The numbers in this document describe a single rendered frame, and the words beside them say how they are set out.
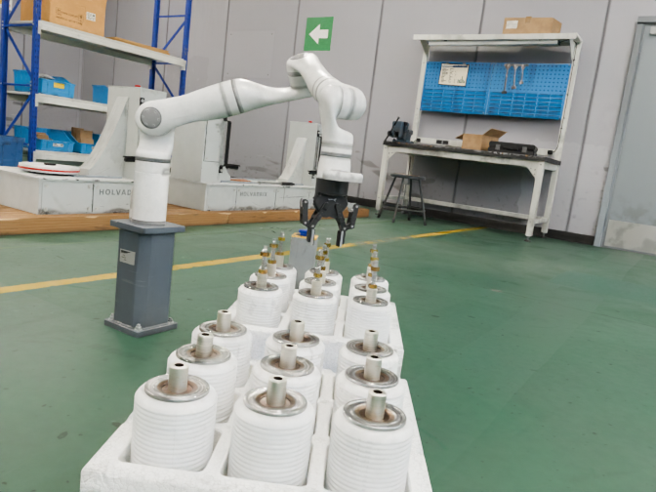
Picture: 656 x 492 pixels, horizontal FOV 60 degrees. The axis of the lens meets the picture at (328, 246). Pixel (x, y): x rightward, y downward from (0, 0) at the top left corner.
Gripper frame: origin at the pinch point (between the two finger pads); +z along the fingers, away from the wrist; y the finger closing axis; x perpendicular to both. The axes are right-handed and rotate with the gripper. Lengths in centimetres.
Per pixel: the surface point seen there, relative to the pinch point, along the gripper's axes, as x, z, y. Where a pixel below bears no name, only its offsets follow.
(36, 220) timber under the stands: -180, 28, 83
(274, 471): 66, 16, 27
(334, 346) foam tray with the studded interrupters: 20.1, 18.3, 2.6
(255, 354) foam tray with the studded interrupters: 13.8, 22.5, 17.2
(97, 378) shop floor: -5, 35, 47
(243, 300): 8.5, 12.5, 19.5
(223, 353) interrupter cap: 46, 10, 30
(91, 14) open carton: -528, -130, 86
